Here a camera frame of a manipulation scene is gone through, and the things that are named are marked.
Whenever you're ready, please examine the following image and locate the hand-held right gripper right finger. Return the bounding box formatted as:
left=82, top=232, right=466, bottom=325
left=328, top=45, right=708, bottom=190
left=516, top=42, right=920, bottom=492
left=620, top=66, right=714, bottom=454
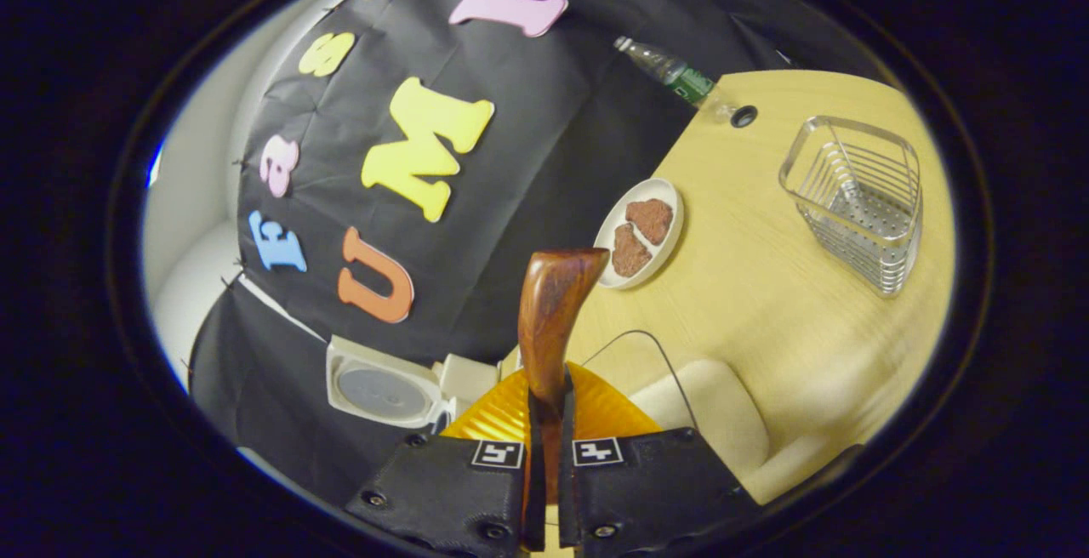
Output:
left=557, top=362, right=762, bottom=557

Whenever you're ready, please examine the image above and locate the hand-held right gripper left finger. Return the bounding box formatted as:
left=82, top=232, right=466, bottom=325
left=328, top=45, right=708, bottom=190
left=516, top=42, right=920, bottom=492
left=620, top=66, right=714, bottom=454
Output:
left=345, top=362, right=545, bottom=555

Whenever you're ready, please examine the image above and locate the clear box of rice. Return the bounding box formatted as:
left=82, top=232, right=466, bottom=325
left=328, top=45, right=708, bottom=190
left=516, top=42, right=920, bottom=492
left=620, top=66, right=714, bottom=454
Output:
left=583, top=330, right=856, bottom=506

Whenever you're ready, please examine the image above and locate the white rice cooker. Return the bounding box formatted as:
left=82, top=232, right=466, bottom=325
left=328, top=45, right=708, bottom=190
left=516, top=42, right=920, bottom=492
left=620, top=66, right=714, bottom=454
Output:
left=326, top=335, right=460, bottom=431

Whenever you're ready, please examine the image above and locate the brown wooden spoon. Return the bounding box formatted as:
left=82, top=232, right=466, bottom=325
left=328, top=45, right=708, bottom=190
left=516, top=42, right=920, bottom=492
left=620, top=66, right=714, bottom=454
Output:
left=517, top=248, right=611, bottom=508

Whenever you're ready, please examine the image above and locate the metal wire chopstick holder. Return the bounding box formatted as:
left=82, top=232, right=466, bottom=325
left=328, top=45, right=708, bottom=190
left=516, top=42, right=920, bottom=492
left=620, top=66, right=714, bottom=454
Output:
left=778, top=116, right=924, bottom=298

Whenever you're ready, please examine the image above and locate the white toaster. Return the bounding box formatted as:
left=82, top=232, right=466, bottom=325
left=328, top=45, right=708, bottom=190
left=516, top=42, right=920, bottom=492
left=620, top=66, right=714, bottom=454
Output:
left=438, top=354, right=500, bottom=414

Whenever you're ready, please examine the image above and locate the brown meat piece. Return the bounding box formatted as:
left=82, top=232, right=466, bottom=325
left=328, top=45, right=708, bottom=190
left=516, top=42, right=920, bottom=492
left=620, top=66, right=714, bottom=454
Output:
left=611, top=223, right=653, bottom=278
left=625, top=198, right=675, bottom=246

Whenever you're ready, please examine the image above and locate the white round plate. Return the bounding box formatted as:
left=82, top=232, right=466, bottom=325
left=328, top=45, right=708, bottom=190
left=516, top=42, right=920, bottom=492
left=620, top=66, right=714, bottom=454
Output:
left=593, top=178, right=685, bottom=290

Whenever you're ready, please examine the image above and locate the clear plastic water bottle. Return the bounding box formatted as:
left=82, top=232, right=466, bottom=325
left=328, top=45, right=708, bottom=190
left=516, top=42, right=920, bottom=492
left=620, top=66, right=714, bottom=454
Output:
left=614, top=36, right=739, bottom=122

